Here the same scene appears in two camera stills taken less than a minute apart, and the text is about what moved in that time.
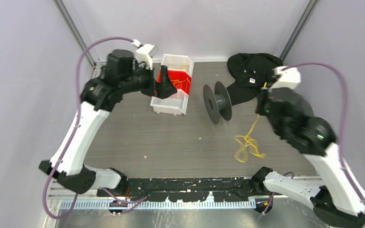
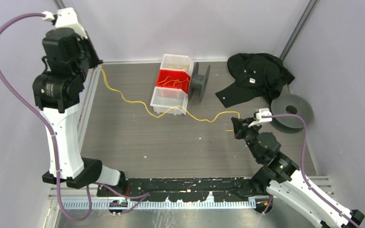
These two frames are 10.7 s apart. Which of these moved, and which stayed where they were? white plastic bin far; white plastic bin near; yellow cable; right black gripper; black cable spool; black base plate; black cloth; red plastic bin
Moved: yellow cable; right black gripper; black cable spool
Stayed: red plastic bin; white plastic bin far; black cloth; black base plate; white plastic bin near
